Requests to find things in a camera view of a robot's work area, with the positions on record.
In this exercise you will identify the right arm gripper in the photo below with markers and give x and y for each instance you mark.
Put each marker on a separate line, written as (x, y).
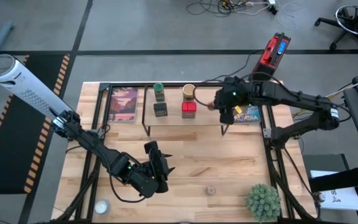
(232, 93)

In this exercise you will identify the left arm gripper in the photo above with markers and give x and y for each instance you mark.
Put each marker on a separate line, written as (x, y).
(148, 183)

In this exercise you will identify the smoked paprika tin red lid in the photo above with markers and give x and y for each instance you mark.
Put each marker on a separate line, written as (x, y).
(189, 107)

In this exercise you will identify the small glass jar cork stopper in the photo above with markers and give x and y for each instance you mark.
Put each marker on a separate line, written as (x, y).
(210, 190)

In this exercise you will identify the dark green square tin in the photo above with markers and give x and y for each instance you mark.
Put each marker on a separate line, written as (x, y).
(160, 109)

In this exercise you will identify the oregano glass jar green lid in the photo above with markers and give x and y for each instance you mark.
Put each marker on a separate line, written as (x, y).
(158, 88)

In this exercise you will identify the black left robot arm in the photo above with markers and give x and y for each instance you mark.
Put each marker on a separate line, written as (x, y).
(95, 143)

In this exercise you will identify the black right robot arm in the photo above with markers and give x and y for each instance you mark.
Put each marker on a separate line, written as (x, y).
(291, 96)

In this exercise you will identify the small wooden shelf black legs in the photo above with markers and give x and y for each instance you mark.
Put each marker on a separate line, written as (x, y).
(166, 123)

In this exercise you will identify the Acadia lighthouse picture book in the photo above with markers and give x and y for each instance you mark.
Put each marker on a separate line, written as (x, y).
(250, 117)

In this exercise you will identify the round canister tan lid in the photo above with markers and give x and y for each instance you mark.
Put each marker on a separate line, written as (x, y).
(189, 91)

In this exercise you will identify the red black power box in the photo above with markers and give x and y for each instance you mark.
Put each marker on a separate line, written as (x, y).
(270, 53)

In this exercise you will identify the sunset landscape picture book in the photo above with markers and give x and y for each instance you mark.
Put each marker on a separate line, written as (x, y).
(123, 104)

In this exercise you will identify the white power strip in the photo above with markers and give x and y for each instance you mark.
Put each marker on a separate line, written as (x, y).
(272, 2)

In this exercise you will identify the green artificial ball plant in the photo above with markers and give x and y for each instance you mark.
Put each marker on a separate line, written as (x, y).
(263, 202)

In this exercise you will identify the dark grey box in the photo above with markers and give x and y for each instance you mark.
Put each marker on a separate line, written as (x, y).
(322, 161)

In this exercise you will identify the black flat bar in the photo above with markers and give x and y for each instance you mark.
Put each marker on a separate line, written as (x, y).
(337, 180)

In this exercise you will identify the black office chair base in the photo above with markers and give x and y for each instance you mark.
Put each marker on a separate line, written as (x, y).
(351, 22)

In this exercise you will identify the white printed paper sheet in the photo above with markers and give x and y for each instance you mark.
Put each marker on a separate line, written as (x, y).
(340, 199)

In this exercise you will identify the white tower air purifier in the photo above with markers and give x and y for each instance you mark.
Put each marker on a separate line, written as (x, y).
(26, 90)

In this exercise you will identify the black mat hazard stripes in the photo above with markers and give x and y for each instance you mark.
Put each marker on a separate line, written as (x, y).
(8, 149)

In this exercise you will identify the black metal rig frame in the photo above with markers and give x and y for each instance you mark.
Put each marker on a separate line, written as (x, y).
(129, 84)

